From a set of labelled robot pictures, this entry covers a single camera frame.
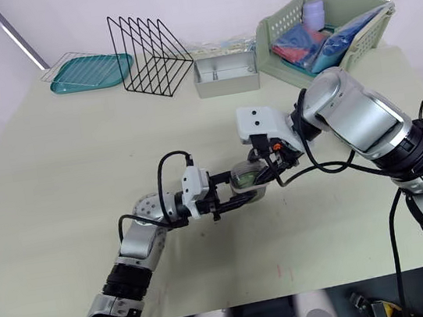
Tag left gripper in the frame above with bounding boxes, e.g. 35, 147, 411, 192
196, 163, 263, 224

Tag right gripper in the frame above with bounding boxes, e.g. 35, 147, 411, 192
245, 129, 303, 176

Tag clear grey soap case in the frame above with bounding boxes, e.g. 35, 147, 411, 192
226, 157, 274, 206

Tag red and blue pack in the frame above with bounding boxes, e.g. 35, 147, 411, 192
268, 18, 336, 74

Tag blue plastic pack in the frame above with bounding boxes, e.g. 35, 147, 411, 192
303, 5, 396, 75

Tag grey metal box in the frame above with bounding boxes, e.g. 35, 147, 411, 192
190, 49, 263, 101

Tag clear plastic packs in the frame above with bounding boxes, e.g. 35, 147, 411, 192
183, 31, 261, 62

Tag lilac plastic jar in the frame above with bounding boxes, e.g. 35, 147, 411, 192
298, 0, 329, 34

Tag teal plastic tray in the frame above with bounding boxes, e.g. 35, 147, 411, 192
45, 49, 139, 98

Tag pale green plastic basket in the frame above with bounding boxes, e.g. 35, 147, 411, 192
249, 0, 406, 95

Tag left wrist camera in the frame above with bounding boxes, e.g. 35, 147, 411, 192
178, 162, 217, 221

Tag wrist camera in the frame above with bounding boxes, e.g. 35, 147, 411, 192
234, 99, 307, 160
178, 162, 217, 221

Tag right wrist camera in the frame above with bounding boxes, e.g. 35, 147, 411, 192
234, 99, 307, 160

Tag black cable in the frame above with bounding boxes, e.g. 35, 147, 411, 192
153, 148, 203, 230
382, 186, 420, 311
246, 72, 423, 204
116, 207, 180, 254

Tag black wire file holder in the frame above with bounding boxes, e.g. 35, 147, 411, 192
106, 5, 199, 105

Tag silver wire rack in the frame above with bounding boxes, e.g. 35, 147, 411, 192
37, 45, 123, 93

